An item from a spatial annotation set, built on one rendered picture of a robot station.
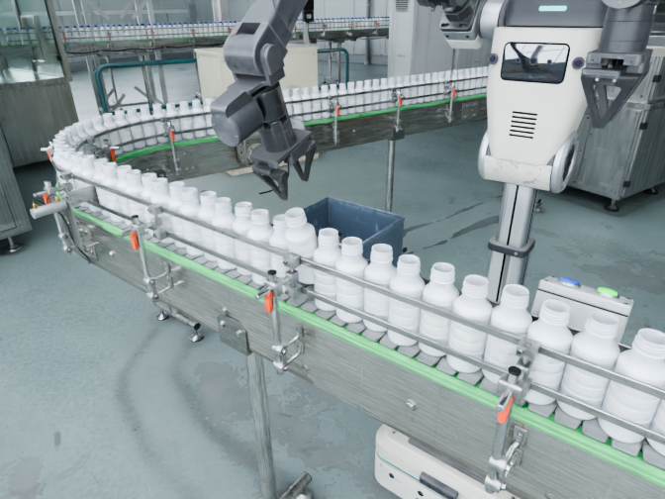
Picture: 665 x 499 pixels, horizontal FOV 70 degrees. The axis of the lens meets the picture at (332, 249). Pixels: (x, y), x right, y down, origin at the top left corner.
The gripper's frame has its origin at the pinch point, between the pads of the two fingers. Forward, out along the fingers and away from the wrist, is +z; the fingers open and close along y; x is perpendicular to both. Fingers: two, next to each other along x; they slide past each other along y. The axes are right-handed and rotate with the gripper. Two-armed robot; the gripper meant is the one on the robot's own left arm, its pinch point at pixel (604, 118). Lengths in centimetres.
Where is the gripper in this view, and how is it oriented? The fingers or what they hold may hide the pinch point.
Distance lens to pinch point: 81.6
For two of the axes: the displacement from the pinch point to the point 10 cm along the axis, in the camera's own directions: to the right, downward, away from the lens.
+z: 0.1, 8.9, 4.6
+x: -7.9, -2.7, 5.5
